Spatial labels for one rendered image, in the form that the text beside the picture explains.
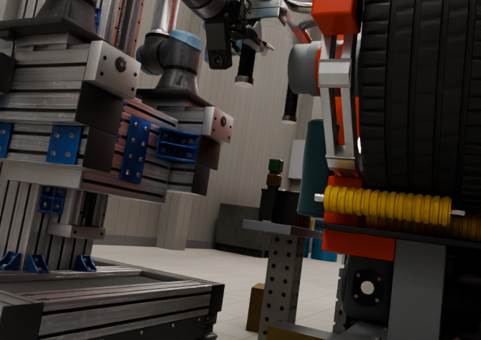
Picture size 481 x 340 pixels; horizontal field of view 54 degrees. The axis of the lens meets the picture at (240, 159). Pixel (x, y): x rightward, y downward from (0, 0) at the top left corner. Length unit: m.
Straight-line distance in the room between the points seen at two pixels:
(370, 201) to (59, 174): 0.74
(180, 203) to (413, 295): 5.30
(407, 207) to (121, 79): 0.67
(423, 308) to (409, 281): 0.06
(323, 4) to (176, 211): 5.45
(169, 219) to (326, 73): 5.43
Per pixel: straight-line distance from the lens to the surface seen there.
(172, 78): 1.57
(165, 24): 1.77
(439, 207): 0.97
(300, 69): 1.19
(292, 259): 1.71
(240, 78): 1.09
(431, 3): 0.89
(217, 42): 0.99
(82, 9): 1.24
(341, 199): 1.00
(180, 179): 1.45
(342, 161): 1.03
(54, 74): 1.14
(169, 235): 6.24
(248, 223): 1.56
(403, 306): 1.08
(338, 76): 0.93
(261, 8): 1.13
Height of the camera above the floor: 0.43
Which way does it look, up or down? 8 degrees up
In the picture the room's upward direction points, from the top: 8 degrees clockwise
